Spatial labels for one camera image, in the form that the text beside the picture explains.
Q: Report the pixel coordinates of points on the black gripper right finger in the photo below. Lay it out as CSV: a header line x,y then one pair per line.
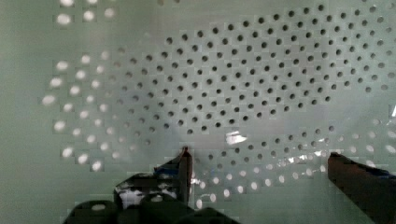
x,y
373,190

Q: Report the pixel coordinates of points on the mint green plastic strainer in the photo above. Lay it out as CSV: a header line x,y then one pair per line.
x,y
261,92

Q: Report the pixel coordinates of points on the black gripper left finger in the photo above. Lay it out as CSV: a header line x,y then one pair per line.
x,y
180,168

